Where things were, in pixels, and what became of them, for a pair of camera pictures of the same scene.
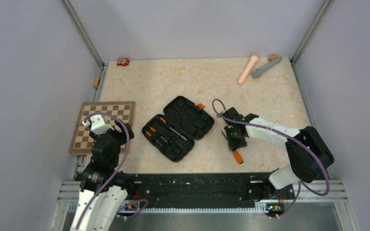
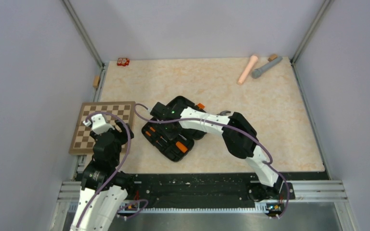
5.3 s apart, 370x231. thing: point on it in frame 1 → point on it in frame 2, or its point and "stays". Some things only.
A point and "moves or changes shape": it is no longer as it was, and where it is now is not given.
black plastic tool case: x=173 y=133 stays
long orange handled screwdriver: x=237 y=157 moves or changes shape
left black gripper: x=123 y=134 stays
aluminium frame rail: x=320 y=193 stays
